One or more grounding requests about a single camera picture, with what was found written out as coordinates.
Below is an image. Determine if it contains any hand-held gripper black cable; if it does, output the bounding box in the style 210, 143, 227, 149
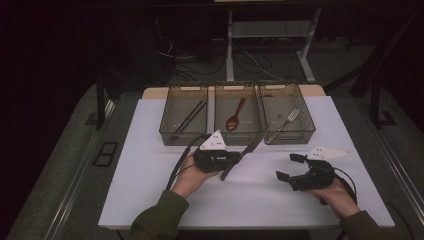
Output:
165, 132, 210, 192
332, 166, 359, 205

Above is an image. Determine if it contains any white floor cable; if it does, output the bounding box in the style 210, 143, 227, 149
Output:
242, 49, 285, 82

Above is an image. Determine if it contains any silver metal knife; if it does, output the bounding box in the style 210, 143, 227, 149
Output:
219, 127, 270, 182

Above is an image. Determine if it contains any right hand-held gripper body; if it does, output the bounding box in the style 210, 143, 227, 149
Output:
287, 144, 352, 192

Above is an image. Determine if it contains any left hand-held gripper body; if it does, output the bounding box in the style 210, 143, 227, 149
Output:
192, 130, 235, 174

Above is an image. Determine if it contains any person's left hand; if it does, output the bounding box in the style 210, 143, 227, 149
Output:
170, 154, 221, 200

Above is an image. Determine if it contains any person's right hand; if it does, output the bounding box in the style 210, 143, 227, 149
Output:
304, 177, 362, 221

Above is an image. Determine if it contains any brown wooden spoon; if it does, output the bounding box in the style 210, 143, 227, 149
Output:
225, 96, 247, 132

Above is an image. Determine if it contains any tangle of black floor cables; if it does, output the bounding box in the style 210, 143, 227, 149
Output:
155, 33, 294, 83

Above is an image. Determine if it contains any white metal stand frame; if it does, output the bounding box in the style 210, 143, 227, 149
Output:
225, 7, 323, 85

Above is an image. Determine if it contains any dark metal stand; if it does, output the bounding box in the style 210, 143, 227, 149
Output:
95, 71, 117, 131
349, 9, 422, 130

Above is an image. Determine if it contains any left hand-held gripper black cable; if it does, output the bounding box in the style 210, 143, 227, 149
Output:
165, 132, 210, 192

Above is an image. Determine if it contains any right hand-held gripper black cable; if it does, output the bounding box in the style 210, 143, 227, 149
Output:
332, 166, 359, 205

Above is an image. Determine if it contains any silver metal fork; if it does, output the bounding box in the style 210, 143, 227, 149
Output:
266, 106, 301, 145

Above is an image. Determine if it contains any smoky transparent plastic bin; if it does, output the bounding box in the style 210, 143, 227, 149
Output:
256, 82, 317, 146
213, 83, 263, 147
158, 84, 210, 147

